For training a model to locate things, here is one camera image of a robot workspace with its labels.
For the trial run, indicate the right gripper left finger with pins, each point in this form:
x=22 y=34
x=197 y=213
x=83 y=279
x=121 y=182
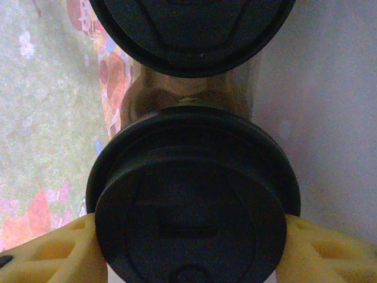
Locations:
x=50 y=259

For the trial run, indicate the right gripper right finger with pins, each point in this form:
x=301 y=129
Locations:
x=330 y=259

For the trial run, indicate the floral print paper bag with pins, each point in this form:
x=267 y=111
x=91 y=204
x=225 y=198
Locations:
x=44 y=118

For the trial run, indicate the black plastic cup lid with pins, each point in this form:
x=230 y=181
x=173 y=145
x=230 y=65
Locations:
x=191 y=35
x=191 y=191

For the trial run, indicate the brown pulp cup carrier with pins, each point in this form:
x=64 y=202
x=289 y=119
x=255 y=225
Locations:
x=188 y=91

